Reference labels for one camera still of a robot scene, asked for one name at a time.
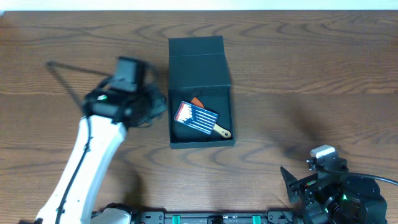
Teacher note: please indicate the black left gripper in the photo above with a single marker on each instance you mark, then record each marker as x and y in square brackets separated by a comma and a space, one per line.
[90, 101]

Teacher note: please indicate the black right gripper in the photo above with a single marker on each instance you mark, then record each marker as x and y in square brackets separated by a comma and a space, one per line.
[294, 186]

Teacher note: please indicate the blue precision screwdriver set case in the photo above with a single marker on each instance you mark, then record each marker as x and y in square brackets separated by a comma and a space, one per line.
[196, 117]

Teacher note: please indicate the orange scraper wooden handle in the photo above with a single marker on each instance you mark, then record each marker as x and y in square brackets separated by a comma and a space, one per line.
[221, 131]

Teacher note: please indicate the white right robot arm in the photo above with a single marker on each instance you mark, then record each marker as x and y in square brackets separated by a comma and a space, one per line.
[338, 199]

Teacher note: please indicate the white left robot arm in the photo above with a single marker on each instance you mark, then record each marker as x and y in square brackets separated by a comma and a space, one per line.
[129, 98]

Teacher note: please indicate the black open gift box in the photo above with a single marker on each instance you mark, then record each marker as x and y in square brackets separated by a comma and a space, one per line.
[198, 69]

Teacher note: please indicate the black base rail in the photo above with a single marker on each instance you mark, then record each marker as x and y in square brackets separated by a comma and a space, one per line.
[217, 217]

